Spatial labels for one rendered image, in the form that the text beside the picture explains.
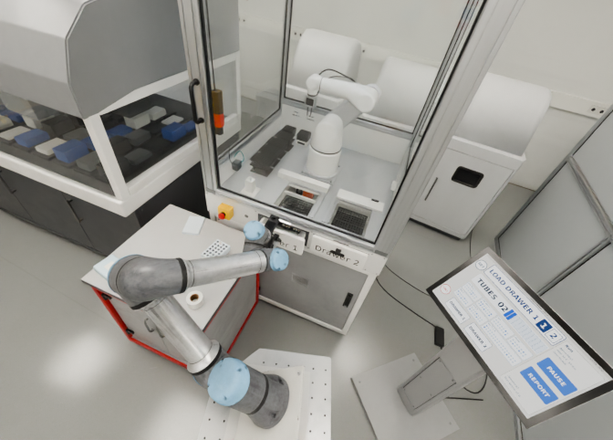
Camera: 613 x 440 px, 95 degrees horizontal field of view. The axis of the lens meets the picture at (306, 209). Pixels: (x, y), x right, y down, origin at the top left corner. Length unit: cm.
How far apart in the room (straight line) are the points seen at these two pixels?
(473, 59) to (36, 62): 149
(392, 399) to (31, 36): 245
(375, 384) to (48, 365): 196
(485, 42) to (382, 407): 188
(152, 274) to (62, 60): 91
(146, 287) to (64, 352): 164
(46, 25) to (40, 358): 180
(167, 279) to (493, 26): 105
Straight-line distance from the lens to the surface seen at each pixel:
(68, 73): 143
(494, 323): 132
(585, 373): 130
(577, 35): 427
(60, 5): 152
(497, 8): 98
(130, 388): 217
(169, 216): 179
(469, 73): 100
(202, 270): 84
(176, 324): 98
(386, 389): 215
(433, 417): 223
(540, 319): 131
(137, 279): 81
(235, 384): 95
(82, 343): 240
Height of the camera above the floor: 198
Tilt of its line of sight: 42 degrees down
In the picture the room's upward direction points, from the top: 10 degrees clockwise
